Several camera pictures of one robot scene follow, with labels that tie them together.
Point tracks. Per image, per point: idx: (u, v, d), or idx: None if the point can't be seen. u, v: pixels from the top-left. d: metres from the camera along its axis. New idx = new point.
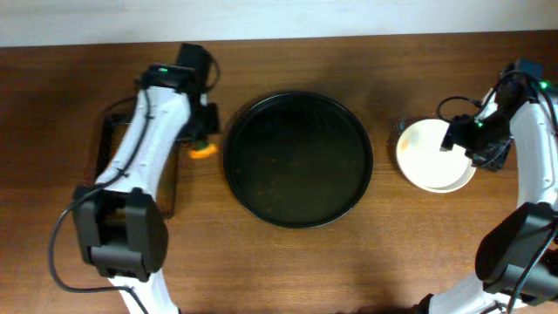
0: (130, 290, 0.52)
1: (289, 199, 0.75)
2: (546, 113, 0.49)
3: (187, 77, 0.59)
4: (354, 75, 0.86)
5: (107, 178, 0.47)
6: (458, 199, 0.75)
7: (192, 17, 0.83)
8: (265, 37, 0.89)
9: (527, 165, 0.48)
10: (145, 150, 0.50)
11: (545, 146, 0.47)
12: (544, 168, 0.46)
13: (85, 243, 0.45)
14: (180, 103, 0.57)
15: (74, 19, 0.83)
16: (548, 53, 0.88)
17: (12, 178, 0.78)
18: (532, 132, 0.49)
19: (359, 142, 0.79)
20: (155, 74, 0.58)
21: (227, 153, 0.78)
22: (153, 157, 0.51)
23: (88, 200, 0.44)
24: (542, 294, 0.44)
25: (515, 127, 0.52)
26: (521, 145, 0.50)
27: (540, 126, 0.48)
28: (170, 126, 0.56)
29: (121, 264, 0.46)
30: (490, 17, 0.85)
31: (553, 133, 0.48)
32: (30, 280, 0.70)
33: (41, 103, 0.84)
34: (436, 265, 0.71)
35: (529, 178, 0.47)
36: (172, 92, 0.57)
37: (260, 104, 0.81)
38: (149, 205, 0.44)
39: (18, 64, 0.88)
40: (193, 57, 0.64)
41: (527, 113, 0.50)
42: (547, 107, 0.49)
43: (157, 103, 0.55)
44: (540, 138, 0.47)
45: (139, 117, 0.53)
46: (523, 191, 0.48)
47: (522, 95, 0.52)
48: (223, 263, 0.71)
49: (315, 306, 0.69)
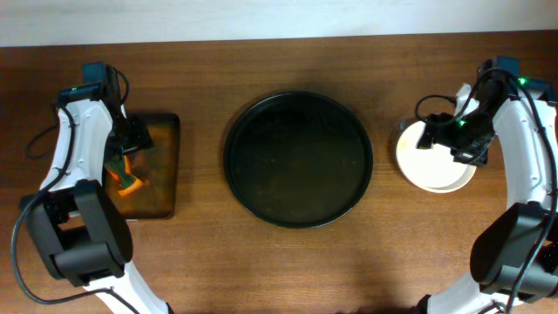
0: (109, 291, 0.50)
1: (289, 199, 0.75)
2: (527, 109, 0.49)
3: (99, 87, 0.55)
4: (353, 75, 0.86)
5: (49, 180, 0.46)
6: (458, 198, 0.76)
7: (191, 17, 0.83)
8: (265, 37, 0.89)
9: (512, 163, 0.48)
10: (81, 149, 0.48)
11: (529, 143, 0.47)
12: (531, 167, 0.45)
13: (46, 252, 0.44)
14: (102, 110, 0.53)
15: (73, 19, 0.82)
16: (546, 54, 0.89)
17: (16, 179, 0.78)
18: (515, 129, 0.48)
19: (359, 142, 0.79)
20: (66, 94, 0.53)
21: (227, 152, 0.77)
22: (91, 153, 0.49)
23: (37, 203, 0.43)
24: (539, 291, 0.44)
25: (499, 126, 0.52)
26: (506, 142, 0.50)
27: (523, 123, 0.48)
28: (102, 128, 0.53)
29: (93, 264, 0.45)
30: (488, 17, 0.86)
31: (535, 130, 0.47)
32: (30, 280, 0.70)
33: (42, 104, 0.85)
34: (436, 265, 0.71)
35: (516, 176, 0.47)
36: (89, 100, 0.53)
37: (260, 104, 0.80)
38: (98, 191, 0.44)
39: (18, 64, 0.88)
40: (93, 68, 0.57)
41: (509, 111, 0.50)
42: (529, 103, 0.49)
43: (78, 110, 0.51)
44: (524, 135, 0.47)
45: (63, 127, 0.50)
46: (510, 189, 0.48)
47: (502, 92, 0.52)
48: (223, 263, 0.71)
49: (315, 306, 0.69)
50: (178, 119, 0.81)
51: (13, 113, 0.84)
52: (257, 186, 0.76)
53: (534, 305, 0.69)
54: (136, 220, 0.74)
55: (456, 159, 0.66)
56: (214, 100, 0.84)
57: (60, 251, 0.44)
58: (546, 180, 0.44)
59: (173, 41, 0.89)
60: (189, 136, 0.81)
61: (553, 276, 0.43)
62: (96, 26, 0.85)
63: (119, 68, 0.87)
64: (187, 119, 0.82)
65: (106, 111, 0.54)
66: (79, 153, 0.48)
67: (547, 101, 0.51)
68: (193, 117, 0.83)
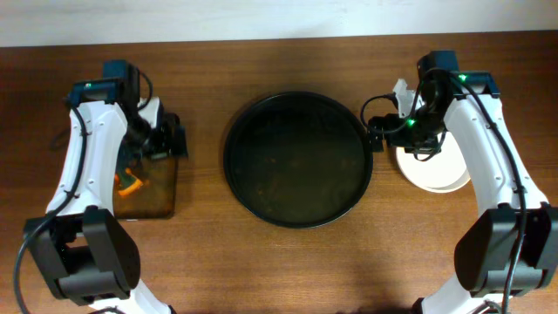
0: (114, 309, 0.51)
1: (288, 199, 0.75)
2: (475, 107, 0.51)
3: (117, 85, 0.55)
4: (353, 75, 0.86)
5: (57, 204, 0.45)
6: (458, 199, 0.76)
7: (192, 17, 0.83)
8: (265, 37, 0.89)
9: (473, 166, 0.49)
10: (91, 166, 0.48)
11: (485, 142, 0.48)
12: (492, 167, 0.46)
13: (51, 276, 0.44)
14: (117, 113, 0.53)
15: (73, 19, 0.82)
16: (545, 55, 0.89)
17: (16, 178, 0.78)
18: (470, 129, 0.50)
19: (359, 142, 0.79)
20: (81, 90, 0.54)
21: (227, 152, 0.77)
22: (101, 172, 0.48)
23: (43, 230, 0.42)
24: (527, 286, 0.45)
25: (453, 128, 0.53)
26: (465, 144, 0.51)
27: (474, 121, 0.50)
28: (114, 139, 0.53)
29: (97, 287, 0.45)
30: (489, 17, 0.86)
31: (488, 127, 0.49)
32: (29, 279, 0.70)
33: (41, 103, 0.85)
34: (436, 265, 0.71)
35: (480, 178, 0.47)
36: (104, 103, 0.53)
37: (261, 104, 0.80)
38: (108, 220, 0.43)
39: (18, 64, 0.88)
40: (112, 66, 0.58)
41: (459, 112, 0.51)
42: (475, 100, 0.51)
43: (91, 119, 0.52)
44: (479, 136, 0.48)
45: (76, 140, 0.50)
46: (477, 193, 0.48)
47: (445, 91, 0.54)
48: (223, 263, 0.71)
49: (315, 306, 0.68)
50: (178, 118, 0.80)
51: (13, 113, 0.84)
52: (256, 185, 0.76)
53: (533, 305, 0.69)
54: (137, 220, 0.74)
55: (414, 152, 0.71)
56: (214, 100, 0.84)
57: (64, 274, 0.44)
58: (508, 178, 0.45)
59: (173, 42, 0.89)
60: (189, 136, 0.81)
61: (535, 269, 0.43)
62: (96, 27, 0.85)
63: None
64: (187, 119, 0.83)
65: (122, 115, 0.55)
66: (89, 169, 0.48)
67: (491, 94, 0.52)
68: (193, 117, 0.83)
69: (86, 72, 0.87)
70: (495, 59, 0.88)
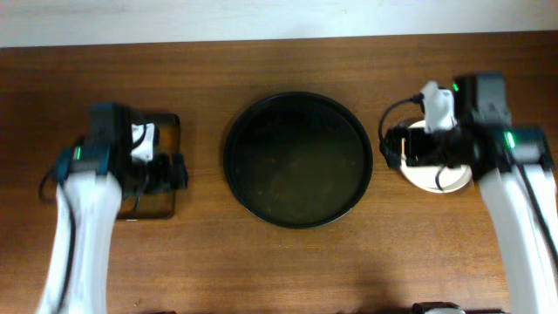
0: None
1: (289, 199, 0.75)
2: (523, 194, 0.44)
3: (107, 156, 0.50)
4: (352, 77, 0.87)
5: None
6: (459, 200, 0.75)
7: (190, 17, 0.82)
8: (264, 37, 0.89)
9: (512, 265, 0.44)
10: (77, 271, 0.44)
11: (530, 243, 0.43)
12: (535, 283, 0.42)
13: None
14: (106, 189, 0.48)
15: (71, 20, 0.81)
16: (544, 56, 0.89)
17: (18, 180, 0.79)
18: (512, 220, 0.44)
19: (359, 142, 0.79)
20: (69, 159, 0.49)
21: (227, 152, 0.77)
22: (91, 280, 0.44)
23: None
24: None
25: (489, 205, 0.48)
26: (502, 234, 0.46)
27: (519, 213, 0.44)
28: (105, 228, 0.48)
29: None
30: (491, 17, 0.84)
31: (538, 228, 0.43)
32: None
33: (43, 105, 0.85)
34: (435, 265, 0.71)
35: (520, 286, 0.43)
36: (94, 180, 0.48)
37: (260, 104, 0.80)
38: None
39: (17, 65, 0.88)
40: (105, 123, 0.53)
41: (503, 194, 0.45)
42: (525, 184, 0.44)
43: (78, 205, 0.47)
44: (524, 235, 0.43)
45: (61, 232, 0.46)
46: (512, 297, 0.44)
47: (484, 146, 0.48)
48: (223, 264, 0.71)
49: (315, 306, 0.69)
50: (177, 119, 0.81)
51: (15, 115, 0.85)
52: (257, 186, 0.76)
53: None
54: (136, 220, 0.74)
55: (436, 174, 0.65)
56: (214, 101, 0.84)
57: None
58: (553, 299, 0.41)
59: (173, 42, 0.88)
60: (189, 137, 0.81)
61: None
62: (92, 28, 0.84)
63: (119, 69, 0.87)
64: (187, 119, 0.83)
65: (116, 187, 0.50)
66: (77, 278, 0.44)
67: (543, 168, 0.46)
68: (193, 117, 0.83)
69: (87, 73, 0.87)
70: (493, 62, 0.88)
